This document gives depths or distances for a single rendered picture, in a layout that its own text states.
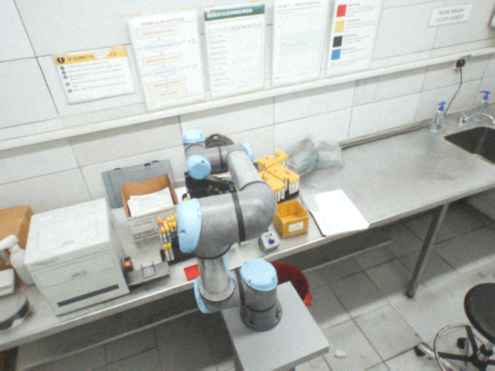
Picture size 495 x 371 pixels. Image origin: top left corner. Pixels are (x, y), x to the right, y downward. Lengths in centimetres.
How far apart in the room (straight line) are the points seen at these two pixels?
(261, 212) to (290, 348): 61
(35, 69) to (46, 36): 14
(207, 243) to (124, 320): 151
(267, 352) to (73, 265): 73
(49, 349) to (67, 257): 102
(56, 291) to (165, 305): 89
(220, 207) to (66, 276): 80
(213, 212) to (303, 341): 66
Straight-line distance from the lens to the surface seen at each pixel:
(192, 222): 75
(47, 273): 141
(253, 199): 78
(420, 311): 264
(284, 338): 128
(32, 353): 234
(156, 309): 222
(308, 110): 210
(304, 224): 163
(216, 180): 133
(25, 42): 170
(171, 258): 156
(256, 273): 114
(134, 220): 165
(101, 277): 144
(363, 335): 243
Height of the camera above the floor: 201
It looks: 36 degrees down
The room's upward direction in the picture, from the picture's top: 4 degrees counter-clockwise
